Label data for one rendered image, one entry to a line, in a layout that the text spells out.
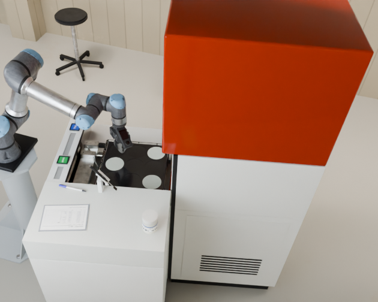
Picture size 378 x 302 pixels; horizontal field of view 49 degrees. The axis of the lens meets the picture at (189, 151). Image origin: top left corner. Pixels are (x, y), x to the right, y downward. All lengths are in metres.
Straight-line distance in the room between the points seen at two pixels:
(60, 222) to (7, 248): 1.21
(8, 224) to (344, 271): 2.38
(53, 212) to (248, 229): 1.01
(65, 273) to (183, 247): 0.70
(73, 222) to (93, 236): 0.13
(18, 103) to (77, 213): 0.71
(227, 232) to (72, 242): 0.86
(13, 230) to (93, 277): 1.22
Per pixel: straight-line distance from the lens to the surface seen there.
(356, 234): 3.42
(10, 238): 3.22
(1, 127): 2.38
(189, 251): 2.51
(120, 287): 2.21
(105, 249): 1.91
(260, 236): 2.38
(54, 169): 2.24
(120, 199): 2.05
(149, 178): 2.21
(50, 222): 2.01
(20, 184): 2.63
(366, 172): 3.90
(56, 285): 2.30
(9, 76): 2.09
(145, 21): 4.70
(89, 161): 2.35
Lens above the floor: 2.56
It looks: 45 degrees down
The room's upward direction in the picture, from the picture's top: 5 degrees clockwise
